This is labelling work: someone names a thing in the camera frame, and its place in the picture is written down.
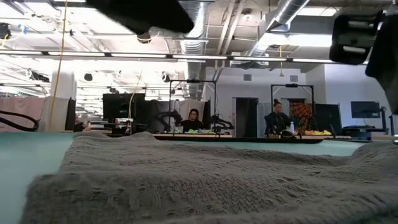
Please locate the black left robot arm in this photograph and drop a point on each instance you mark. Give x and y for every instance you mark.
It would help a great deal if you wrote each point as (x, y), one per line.
(140, 12)

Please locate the clear water bottle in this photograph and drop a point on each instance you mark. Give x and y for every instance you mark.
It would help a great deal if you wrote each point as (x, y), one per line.
(292, 128)

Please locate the silver spiral air duct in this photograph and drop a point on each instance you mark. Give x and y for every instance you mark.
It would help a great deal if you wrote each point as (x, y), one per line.
(280, 15)

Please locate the person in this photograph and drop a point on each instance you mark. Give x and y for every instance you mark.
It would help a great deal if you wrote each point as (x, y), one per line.
(275, 123)
(192, 124)

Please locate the black table frame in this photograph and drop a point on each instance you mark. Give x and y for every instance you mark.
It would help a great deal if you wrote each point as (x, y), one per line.
(248, 140)

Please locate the wall-mounted monitor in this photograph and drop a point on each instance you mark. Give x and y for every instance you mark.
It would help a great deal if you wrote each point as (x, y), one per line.
(365, 109)

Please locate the grey terry towel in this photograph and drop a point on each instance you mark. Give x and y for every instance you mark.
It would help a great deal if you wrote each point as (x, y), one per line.
(186, 180)

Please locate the black monitor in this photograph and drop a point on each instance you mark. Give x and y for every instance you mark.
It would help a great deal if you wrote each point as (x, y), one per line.
(122, 107)

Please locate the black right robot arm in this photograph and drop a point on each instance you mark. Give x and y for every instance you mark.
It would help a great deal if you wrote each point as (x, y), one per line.
(387, 62)

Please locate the black curved tube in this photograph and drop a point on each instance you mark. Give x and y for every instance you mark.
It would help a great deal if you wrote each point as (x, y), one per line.
(37, 124)

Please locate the LED light bar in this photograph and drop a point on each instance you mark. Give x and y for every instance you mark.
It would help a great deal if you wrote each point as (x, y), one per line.
(140, 55)

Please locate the pink fabric partition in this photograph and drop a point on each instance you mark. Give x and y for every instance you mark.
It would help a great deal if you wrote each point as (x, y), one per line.
(18, 107)

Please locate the orange patterned panel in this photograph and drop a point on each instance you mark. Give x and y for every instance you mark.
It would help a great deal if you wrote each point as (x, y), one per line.
(301, 116)

